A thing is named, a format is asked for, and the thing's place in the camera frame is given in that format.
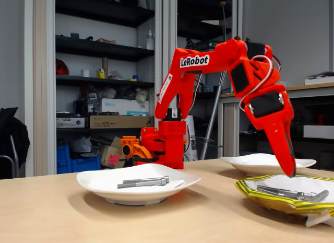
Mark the red black helmet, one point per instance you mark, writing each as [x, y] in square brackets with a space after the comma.
[62, 68]

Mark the white tray with parts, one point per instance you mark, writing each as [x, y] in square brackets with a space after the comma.
[319, 81]

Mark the flat cardboard piece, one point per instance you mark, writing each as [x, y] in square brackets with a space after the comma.
[105, 41]

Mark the flat white printed box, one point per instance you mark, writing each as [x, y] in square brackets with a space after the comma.
[70, 122]

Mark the long brown cardboard box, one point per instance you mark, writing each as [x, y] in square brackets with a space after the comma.
[117, 122]

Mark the white cup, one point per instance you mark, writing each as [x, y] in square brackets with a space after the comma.
[85, 73]

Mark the grey chair frame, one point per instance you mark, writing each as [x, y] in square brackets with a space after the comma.
[15, 159]

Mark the white square ceramic plate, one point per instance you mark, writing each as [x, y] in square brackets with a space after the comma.
[242, 167]
[146, 196]

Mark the cardboard box pink sticker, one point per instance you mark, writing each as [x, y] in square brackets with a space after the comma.
[107, 154]

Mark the black box with stickers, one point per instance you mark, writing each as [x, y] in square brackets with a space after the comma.
[83, 107]

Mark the blue plastic crate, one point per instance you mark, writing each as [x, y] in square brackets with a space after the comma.
[62, 154]
[86, 164]

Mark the white stuffed bag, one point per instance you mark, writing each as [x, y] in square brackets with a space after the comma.
[142, 95]

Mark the white plastic bottle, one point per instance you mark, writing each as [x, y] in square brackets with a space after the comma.
[150, 43]

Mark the metal coat stand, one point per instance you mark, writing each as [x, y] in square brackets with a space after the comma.
[211, 117]

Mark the short steel bolt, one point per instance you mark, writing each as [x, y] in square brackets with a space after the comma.
[309, 194]

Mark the white Weller box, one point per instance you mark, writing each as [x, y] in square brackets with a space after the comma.
[122, 105]

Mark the orange printed robot part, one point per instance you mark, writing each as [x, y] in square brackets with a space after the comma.
[130, 143]

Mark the small black tripod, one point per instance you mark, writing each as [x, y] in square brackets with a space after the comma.
[190, 43]

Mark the red robot arm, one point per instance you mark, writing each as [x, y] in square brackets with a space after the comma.
[194, 61]

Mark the cardboard tube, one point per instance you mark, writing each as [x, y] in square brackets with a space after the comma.
[105, 64]

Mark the yellow black striped plate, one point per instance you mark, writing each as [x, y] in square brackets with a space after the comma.
[263, 198]

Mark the wooden desk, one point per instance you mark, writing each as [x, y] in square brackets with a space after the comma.
[318, 88]

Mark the grey metal shelf cabinet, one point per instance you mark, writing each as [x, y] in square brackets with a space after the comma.
[44, 70]
[169, 31]

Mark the white crumpled bag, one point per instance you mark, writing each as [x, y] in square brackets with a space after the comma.
[108, 93]

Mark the small blue object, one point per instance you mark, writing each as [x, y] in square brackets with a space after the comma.
[135, 78]

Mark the small yellow carton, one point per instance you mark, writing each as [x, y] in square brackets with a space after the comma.
[100, 74]

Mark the small grey box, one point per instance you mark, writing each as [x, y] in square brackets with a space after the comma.
[74, 35]

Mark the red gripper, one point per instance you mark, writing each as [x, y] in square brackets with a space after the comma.
[266, 104]

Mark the black jacket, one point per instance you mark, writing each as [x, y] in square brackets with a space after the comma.
[13, 133]

